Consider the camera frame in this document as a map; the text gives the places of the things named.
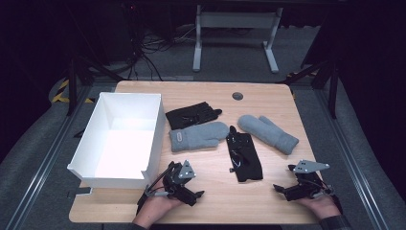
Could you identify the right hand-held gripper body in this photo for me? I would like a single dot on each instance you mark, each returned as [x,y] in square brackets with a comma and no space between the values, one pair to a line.
[306,190]

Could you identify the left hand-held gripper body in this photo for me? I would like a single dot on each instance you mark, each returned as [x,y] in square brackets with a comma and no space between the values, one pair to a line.
[177,183]

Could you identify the plain grey mitten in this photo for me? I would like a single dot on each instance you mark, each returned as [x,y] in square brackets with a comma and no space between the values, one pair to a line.
[268,132]

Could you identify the black glove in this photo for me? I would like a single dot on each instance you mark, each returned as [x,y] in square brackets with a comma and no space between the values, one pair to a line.
[191,115]
[245,156]

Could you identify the grey mitten with label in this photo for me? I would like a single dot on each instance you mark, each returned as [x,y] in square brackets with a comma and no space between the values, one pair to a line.
[198,135]

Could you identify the white box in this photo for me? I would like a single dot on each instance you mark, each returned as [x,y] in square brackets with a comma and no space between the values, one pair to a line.
[124,153]

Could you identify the person's right hand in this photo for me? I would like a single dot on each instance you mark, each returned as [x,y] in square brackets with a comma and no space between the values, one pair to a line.
[322,207]

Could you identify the person's left hand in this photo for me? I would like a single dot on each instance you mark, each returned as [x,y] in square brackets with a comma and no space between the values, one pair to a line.
[154,207]

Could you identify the grey plug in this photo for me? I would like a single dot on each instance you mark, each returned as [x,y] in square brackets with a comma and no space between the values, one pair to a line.
[320,194]
[158,193]

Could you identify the black tripod stand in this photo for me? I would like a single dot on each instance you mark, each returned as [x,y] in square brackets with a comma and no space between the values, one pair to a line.
[333,92]
[72,86]

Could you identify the grey round table grommet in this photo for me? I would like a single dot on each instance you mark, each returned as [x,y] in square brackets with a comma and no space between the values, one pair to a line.
[237,96]

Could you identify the dark curtain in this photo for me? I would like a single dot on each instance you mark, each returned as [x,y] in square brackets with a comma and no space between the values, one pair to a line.
[376,80]
[25,64]

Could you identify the yellow black hazard tape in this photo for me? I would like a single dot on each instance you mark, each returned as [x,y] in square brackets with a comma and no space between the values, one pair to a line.
[59,96]

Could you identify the aluminium floor rail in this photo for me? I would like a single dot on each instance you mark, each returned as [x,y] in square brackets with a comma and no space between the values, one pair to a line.
[351,159]
[48,159]

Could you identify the black table bracket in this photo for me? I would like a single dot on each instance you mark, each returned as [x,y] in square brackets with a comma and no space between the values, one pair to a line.
[79,191]

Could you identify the white metal desk frame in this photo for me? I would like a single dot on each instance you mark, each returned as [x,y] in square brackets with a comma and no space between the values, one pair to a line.
[236,19]

